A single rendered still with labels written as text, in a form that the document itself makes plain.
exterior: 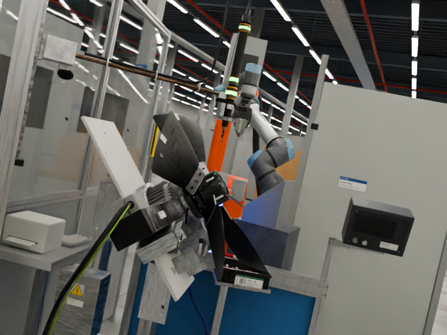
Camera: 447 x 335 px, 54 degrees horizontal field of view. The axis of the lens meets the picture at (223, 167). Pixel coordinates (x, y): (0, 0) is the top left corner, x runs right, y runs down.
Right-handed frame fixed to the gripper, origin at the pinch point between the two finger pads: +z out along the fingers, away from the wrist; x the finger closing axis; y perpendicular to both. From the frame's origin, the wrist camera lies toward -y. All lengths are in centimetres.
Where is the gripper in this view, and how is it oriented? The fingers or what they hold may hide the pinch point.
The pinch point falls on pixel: (239, 134)
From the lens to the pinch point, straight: 217.9
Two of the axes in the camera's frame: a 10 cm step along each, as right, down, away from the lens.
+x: -9.7, -2.1, 1.3
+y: 1.3, -0.1, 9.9
